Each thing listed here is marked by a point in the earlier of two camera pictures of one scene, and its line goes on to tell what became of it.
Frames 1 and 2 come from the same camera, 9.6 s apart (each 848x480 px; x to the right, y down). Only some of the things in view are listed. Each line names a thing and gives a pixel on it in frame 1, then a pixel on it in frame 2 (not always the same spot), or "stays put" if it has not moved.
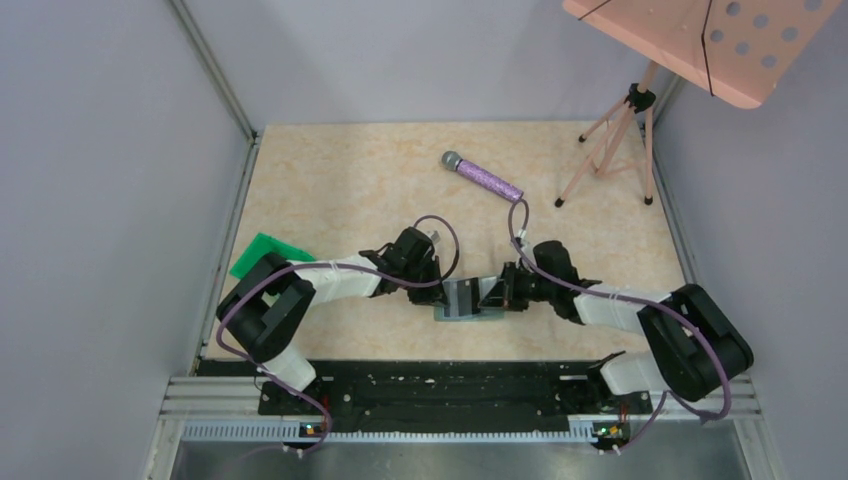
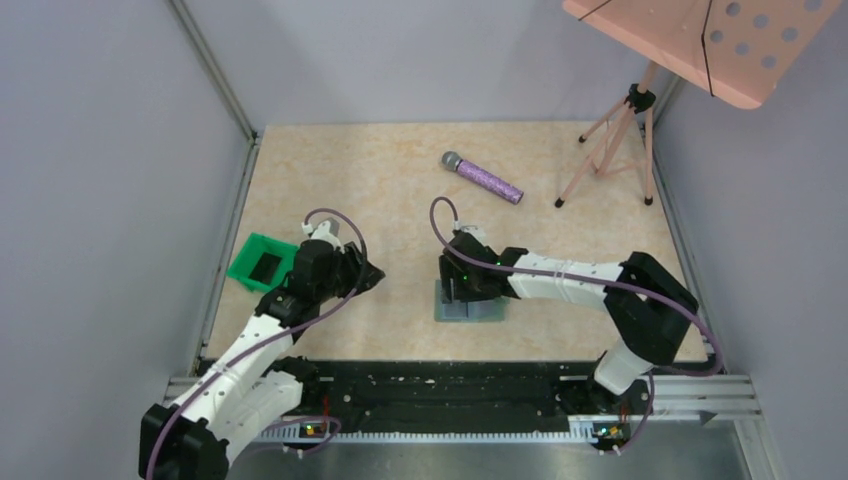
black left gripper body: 427,278 to 351,268
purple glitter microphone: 453,161 stays put
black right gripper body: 512,289 to 452,282
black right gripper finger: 497,296 to 452,288
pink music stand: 735,50 stays put
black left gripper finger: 434,294 to 371,275
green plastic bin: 261,245 stays put
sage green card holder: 462,299 stays put
